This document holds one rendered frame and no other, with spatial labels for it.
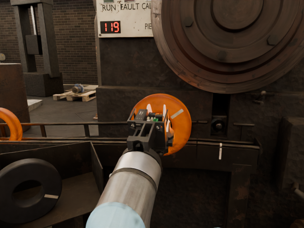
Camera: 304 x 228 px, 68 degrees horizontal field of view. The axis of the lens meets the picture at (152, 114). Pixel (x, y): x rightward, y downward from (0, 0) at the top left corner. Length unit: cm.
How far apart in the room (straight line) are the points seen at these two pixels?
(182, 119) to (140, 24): 45
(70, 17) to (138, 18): 714
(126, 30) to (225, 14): 40
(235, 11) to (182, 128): 31
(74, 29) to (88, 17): 60
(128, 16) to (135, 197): 71
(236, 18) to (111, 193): 50
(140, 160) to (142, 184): 4
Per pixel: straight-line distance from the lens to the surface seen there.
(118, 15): 91
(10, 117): 108
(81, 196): 71
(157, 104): 54
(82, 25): 777
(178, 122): 54
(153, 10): 74
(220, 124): 86
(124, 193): 31
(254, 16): 64
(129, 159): 35
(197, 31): 63
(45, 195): 66
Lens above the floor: 100
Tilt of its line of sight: 15 degrees down
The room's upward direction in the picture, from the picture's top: straight up
